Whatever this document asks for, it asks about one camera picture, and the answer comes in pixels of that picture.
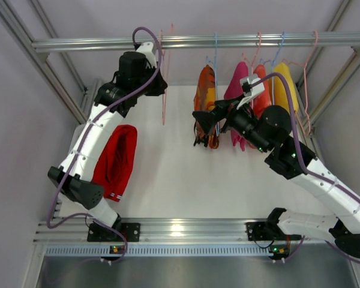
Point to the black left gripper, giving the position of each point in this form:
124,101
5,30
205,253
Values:
158,83

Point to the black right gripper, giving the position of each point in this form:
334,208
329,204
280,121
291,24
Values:
222,111

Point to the pink hanger with red trousers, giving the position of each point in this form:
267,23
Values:
166,59

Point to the red trousers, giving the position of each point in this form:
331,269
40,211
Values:
115,164

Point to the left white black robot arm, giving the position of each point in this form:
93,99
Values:
139,74

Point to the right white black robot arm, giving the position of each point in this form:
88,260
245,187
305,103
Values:
293,160

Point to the orange black patterned trousers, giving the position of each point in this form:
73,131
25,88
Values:
204,100

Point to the magenta trousers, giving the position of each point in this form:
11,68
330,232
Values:
234,90

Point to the blue hanger with patterned trousers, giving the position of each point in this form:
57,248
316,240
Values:
214,63

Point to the orange white tie-dye trousers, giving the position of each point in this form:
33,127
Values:
261,102

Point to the empty pink hanger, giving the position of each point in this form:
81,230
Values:
307,130

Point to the blue hanger with yellow trousers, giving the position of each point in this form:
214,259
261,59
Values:
273,63

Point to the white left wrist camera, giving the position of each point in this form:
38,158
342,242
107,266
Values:
149,50

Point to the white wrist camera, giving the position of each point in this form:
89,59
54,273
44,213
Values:
149,50
252,87

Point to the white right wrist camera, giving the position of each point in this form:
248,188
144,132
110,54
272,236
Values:
252,87

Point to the aluminium hanging rail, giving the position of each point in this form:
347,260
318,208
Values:
304,39

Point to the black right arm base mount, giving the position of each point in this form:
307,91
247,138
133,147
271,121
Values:
260,231

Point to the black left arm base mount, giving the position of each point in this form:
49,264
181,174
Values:
130,231

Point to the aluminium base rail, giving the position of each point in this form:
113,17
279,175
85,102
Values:
154,230

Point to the aluminium frame post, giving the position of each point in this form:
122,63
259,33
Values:
16,28

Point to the grey slotted cable duct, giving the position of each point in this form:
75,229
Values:
159,250

